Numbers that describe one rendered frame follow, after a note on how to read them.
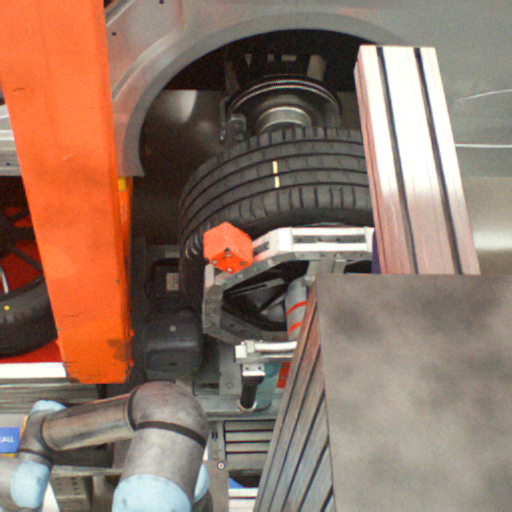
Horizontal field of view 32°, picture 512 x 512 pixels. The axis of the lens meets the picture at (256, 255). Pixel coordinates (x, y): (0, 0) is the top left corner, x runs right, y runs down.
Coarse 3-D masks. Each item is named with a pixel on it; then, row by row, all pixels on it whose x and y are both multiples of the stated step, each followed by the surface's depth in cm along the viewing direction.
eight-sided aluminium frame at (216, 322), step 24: (264, 240) 203; (288, 240) 200; (312, 240) 203; (336, 240) 204; (360, 240) 203; (264, 264) 203; (216, 288) 210; (216, 312) 220; (216, 336) 231; (240, 336) 234; (264, 336) 242
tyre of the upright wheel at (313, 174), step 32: (288, 128) 211; (320, 128) 210; (224, 160) 214; (256, 160) 208; (288, 160) 205; (320, 160) 205; (352, 160) 206; (192, 192) 220; (224, 192) 210; (256, 192) 204; (288, 192) 201; (320, 192) 200; (352, 192) 202; (192, 224) 216; (256, 224) 204; (288, 224) 204; (192, 256) 214; (192, 288) 226
